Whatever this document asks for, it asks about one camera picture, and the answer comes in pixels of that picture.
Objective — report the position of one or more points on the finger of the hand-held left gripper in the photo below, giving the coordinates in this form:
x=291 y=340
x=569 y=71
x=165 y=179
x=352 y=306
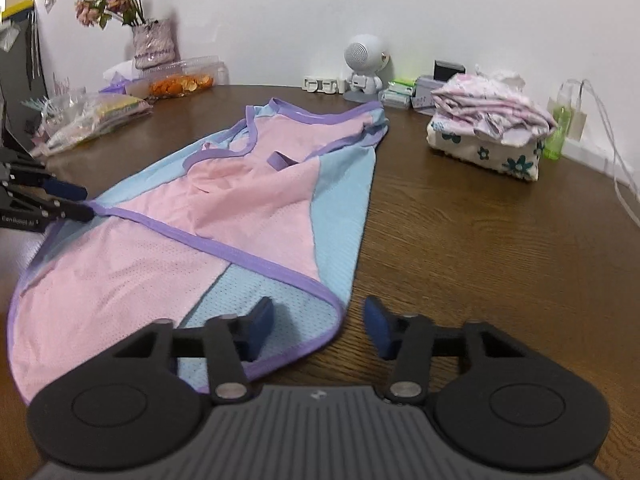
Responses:
x=75 y=211
x=67 y=190

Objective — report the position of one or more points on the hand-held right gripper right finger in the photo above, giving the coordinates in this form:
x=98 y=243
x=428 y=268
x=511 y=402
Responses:
x=377 y=325

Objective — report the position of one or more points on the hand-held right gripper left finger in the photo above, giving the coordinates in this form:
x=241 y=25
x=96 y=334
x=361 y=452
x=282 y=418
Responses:
x=260 y=327

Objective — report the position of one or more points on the pink and blue mesh garment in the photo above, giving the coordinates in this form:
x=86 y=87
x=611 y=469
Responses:
x=165 y=240

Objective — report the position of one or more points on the folded pink floral clothes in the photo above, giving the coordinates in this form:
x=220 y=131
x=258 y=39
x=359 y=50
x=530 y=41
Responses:
x=490 y=105

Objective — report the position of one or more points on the pile of clear plastic bags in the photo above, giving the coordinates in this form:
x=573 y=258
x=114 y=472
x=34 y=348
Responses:
x=90 y=115

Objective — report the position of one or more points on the purple dried flower bunch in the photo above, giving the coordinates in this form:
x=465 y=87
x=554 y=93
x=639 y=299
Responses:
x=62 y=86

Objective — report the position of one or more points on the dark grey board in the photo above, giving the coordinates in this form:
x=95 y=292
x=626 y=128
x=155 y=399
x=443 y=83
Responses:
x=17 y=85

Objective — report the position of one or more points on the purple tissue box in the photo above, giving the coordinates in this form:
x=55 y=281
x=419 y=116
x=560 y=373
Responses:
x=120 y=71

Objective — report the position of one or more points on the clear container of orange snacks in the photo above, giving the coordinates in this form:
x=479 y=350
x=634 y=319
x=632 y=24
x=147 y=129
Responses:
x=175 y=85

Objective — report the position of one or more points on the purple patterned vase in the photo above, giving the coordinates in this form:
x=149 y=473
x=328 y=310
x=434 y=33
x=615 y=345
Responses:
x=152 y=45

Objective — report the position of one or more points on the small white box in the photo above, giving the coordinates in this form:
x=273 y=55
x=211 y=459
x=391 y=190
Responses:
x=395 y=99

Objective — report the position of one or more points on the small green box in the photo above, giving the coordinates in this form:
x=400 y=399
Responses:
x=402 y=84

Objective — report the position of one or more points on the white plastic clips strip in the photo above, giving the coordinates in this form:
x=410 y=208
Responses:
x=325 y=85

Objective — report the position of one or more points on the clear bottle with green liquid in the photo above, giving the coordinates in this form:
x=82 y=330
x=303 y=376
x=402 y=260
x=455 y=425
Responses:
x=556 y=142

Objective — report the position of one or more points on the black box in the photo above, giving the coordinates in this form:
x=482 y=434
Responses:
x=449 y=70

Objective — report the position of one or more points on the white robot figure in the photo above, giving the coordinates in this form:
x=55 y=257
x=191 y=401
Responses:
x=362 y=52

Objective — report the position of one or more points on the white crumpled tissue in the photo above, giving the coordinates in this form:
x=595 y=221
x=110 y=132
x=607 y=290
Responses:
x=505 y=76

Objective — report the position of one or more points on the white charger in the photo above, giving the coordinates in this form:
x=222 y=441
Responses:
x=580 y=120

